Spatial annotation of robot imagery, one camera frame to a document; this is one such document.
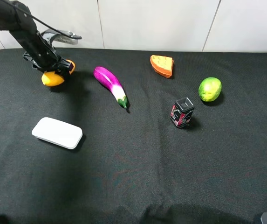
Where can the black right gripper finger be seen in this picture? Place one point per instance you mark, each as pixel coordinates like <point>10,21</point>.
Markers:
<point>48,74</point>

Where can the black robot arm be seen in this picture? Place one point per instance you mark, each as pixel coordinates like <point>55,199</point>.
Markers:
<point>16,18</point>

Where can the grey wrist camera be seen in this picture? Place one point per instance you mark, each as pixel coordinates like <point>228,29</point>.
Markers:
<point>61,36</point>

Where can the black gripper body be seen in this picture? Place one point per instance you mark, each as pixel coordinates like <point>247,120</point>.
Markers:
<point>32,42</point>

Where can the yellow orange mango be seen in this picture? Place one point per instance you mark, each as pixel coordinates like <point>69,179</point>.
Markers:
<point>55,83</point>

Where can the black red tin box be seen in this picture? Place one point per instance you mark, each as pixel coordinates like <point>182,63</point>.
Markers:
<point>181,112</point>

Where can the purple eggplant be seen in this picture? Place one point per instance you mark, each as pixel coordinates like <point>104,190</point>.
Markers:
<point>110,81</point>

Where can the black table cloth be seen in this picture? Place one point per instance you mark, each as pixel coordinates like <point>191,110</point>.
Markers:
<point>134,166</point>

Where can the orange waffle slice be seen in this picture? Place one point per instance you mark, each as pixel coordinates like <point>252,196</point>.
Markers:
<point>162,65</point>

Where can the green lime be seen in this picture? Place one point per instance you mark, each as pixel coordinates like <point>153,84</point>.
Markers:
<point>210,89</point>

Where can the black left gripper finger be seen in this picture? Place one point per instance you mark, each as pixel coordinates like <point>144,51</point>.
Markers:
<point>64,67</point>

